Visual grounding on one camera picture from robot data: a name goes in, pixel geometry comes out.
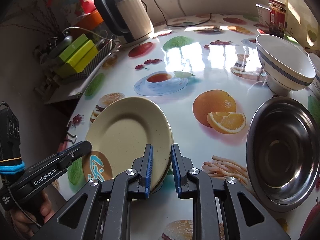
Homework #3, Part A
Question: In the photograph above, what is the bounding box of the orange plastic basin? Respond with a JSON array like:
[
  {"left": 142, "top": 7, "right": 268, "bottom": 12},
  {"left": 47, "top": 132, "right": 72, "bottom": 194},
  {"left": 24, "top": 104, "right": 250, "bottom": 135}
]
[{"left": 75, "top": 10, "right": 104, "bottom": 30}]

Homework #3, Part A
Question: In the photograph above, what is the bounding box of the person's left hand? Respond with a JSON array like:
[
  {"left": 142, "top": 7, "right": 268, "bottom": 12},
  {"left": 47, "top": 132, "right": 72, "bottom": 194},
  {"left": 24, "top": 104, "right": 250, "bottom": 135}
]
[{"left": 9, "top": 191, "right": 55, "bottom": 239}]

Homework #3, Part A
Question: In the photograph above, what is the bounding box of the striped storage tray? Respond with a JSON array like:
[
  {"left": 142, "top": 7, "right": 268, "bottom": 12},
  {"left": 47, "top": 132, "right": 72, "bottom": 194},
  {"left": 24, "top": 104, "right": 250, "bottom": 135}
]
[{"left": 58, "top": 40, "right": 117, "bottom": 83}]

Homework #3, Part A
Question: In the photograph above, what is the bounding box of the fruit-print tablecloth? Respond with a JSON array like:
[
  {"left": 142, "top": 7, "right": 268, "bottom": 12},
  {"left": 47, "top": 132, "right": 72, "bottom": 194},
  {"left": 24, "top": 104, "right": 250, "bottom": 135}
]
[{"left": 68, "top": 14, "right": 319, "bottom": 239}]

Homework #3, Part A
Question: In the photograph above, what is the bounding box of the cream heart-pattern curtain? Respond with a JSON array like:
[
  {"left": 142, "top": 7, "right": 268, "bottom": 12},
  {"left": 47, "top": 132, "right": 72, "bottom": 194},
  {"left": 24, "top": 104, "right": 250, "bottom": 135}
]
[{"left": 285, "top": 0, "right": 319, "bottom": 56}]

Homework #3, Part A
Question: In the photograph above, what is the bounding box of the yellow-green box lower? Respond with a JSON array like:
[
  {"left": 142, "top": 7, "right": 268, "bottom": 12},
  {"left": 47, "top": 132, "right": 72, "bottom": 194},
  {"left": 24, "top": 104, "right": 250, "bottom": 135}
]
[{"left": 54, "top": 40, "right": 99, "bottom": 78}]

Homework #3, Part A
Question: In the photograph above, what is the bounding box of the white electric kettle black handle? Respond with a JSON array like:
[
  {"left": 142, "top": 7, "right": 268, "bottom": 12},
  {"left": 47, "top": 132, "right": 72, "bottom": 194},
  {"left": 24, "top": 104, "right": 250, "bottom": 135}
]
[{"left": 94, "top": 0, "right": 154, "bottom": 46}]

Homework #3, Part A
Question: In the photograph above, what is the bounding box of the large white bowl blue stripe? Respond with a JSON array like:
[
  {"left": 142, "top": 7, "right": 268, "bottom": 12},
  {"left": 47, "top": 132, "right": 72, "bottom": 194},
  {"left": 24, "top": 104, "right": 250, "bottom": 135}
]
[{"left": 255, "top": 34, "right": 316, "bottom": 96}]

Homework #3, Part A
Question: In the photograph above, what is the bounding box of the cream plate blue logo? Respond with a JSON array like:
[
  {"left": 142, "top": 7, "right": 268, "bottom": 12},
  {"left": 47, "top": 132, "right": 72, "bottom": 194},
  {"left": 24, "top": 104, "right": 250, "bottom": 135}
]
[{"left": 82, "top": 97, "right": 171, "bottom": 190}]

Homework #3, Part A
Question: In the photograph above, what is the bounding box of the black power cable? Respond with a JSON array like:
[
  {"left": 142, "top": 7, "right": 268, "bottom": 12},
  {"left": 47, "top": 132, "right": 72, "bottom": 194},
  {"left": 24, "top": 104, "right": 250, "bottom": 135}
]
[{"left": 139, "top": 0, "right": 213, "bottom": 28}]

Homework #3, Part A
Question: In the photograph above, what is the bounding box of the stainless steel bowl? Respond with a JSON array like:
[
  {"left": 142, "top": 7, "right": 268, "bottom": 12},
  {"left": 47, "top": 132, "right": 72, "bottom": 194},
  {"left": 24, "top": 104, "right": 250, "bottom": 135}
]
[{"left": 246, "top": 96, "right": 319, "bottom": 212}]

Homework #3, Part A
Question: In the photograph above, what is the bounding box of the small white bowl blue stripe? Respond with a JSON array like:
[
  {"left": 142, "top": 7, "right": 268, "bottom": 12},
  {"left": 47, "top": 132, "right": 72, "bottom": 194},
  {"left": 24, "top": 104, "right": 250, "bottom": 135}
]
[{"left": 308, "top": 53, "right": 320, "bottom": 99}]

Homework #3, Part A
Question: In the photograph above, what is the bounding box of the green box upper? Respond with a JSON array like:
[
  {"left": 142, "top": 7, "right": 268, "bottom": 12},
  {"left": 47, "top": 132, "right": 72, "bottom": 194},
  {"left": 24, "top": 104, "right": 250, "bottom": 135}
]
[{"left": 57, "top": 34, "right": 88, "bottom": 63}]

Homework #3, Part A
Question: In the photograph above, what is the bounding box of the red-labelled sauce jar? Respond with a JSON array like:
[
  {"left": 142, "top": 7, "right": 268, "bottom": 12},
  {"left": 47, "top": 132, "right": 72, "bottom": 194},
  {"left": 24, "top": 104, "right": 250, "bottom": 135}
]
[{"left": 268, "top": 0, "right": 286, "bottom": 38}]

